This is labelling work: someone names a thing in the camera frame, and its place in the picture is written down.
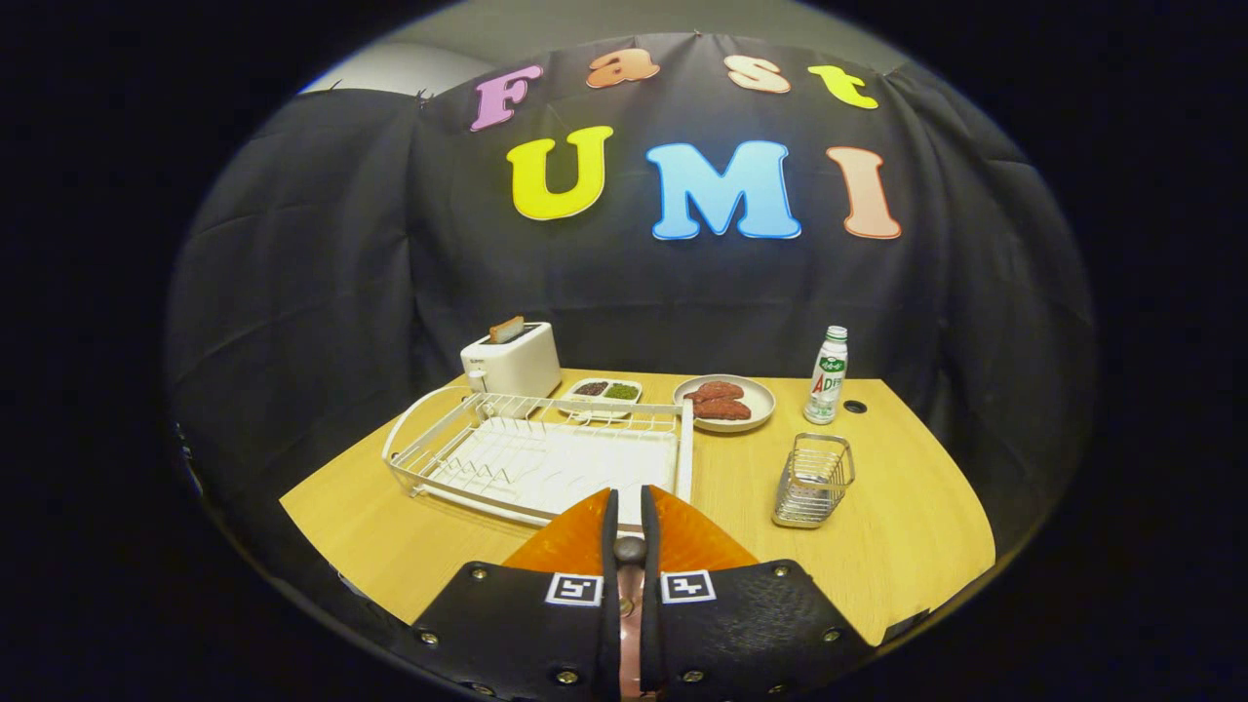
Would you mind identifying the beige plate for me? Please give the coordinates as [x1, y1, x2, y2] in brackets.
[673, 374, 777, 434]

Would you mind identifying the white plastic drink bottle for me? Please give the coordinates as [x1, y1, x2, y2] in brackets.
[803, 326, 849, 425]

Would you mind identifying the metal wire basket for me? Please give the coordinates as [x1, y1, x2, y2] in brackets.
[772, 433, 856, 529]

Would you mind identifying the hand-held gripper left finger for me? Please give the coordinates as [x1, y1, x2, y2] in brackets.
[411, 487, 622, 702]

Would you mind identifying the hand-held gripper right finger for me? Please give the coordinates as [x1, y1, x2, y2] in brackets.
[639, 485, 876, 702]

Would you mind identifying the black backdrop cloth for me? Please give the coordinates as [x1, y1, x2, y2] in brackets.
[166, 34, 1098, 625]

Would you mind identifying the white divided tray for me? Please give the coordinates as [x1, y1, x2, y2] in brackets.
[558, 377, 644, 422]

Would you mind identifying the wooden-handled spoon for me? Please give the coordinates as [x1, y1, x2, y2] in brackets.
[612, 535, 648, 617]

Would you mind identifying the white toaster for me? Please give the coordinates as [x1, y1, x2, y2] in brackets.
[460, 322, 563, 399]

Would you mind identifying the pink plate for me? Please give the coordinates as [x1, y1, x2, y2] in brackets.
[620, 564, 643, 699]

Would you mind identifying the white wire dish rack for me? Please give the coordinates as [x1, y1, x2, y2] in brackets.
[382, 386, 695, 529]

